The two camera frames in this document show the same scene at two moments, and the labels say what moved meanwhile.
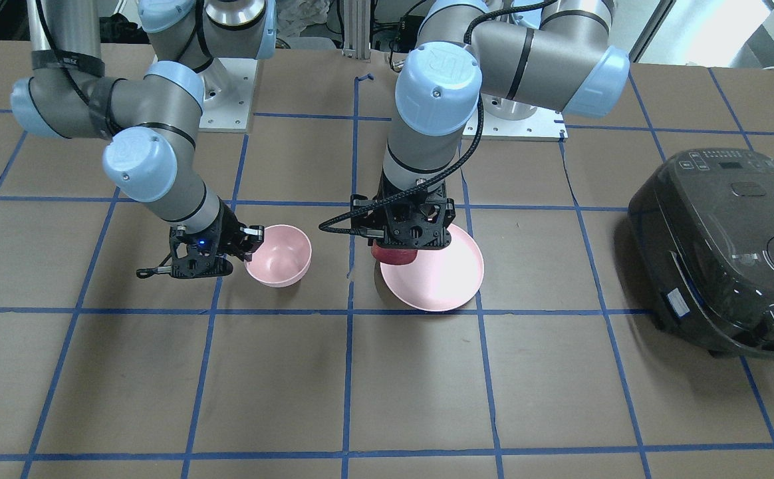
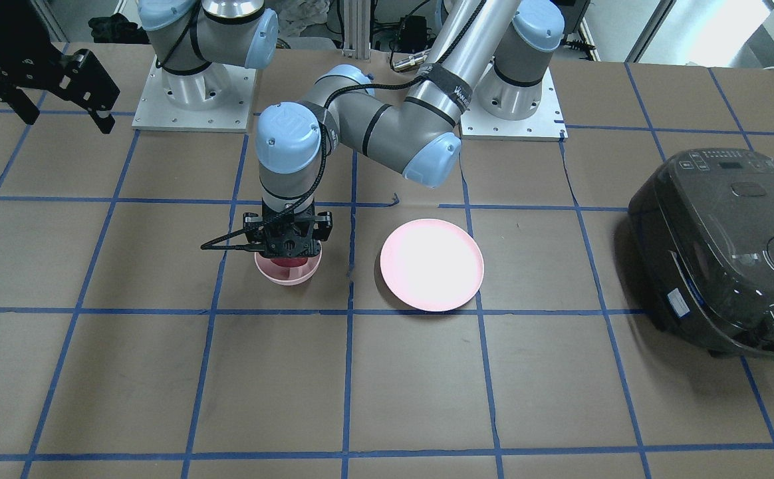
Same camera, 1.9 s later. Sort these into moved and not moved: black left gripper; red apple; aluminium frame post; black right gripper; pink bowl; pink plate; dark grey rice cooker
Moved: black right gripper; red apple; black left gripper; pink bowl
Not moved: pink plate; aluminium frame post; dark grey rice cooker
